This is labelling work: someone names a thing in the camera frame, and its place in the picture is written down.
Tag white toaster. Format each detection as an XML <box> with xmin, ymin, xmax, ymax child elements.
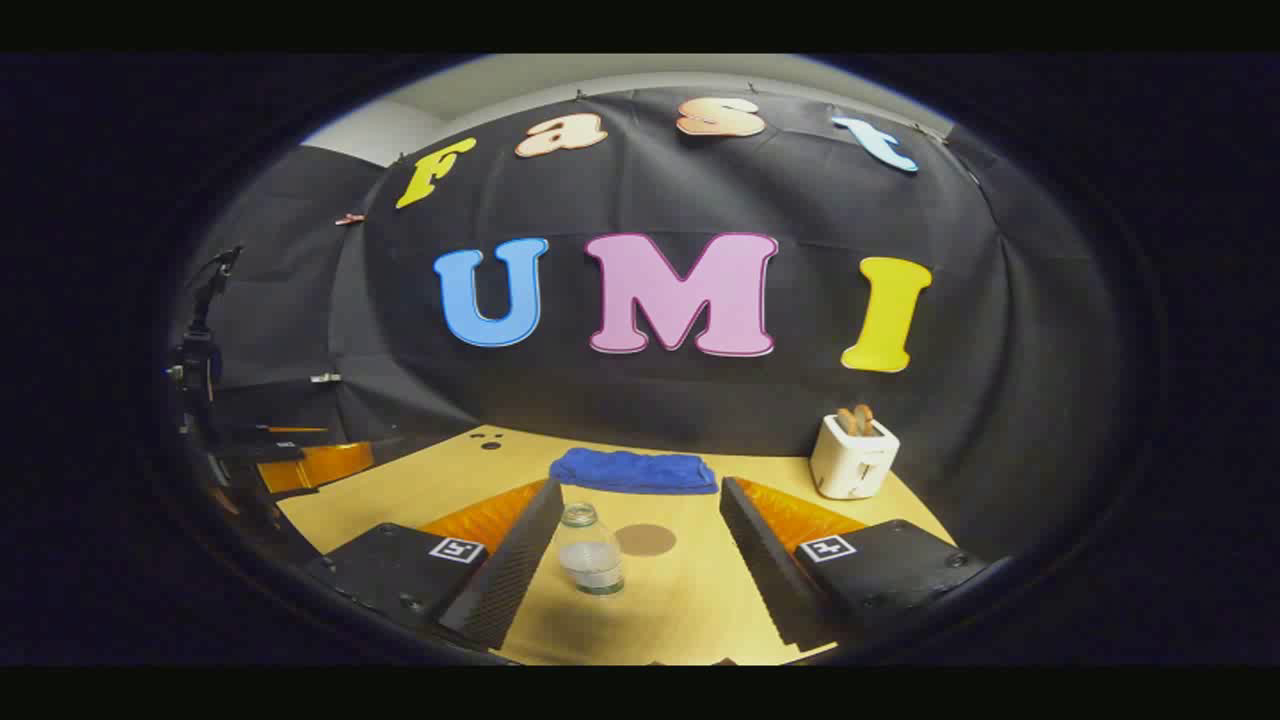
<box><xmin>810</xmin><ymin>413</ymin><xmax>900</xmax><ymax>500</ymax></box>

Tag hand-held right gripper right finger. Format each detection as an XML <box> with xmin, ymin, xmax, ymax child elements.
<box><xmin>718</xmin><ymin>477</ymin><xmax>991</xmax><ymax>651</ymax></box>

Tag round brown coaster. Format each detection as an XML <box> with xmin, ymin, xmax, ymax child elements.
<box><xmin>614</xmin><ymin>523</ymin><xmax>678</xmax><ymax>558</ymax></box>

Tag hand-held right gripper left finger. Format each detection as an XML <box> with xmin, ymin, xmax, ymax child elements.
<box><xmin>305</xmin><ymin>477</ymin><xmax>566</xmax><ymax>651</ymax></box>

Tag black backdrop cloth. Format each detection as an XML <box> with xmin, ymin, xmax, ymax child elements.
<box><xmin>175</xmin><ymin>88</ymin><xmax>1111</xmax><ymax>561</ymax></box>

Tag clear plastic water bottle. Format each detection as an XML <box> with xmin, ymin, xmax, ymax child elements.
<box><xmin>558</xmin><ymin>502</ymin><xmax>626</xmax><ymax>597</ymax></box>

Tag blue towel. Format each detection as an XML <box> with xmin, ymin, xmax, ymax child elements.
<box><xmin>549</xmin><ymin>447</ymin><xmax>720</xmax><ymax>496</ymax></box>

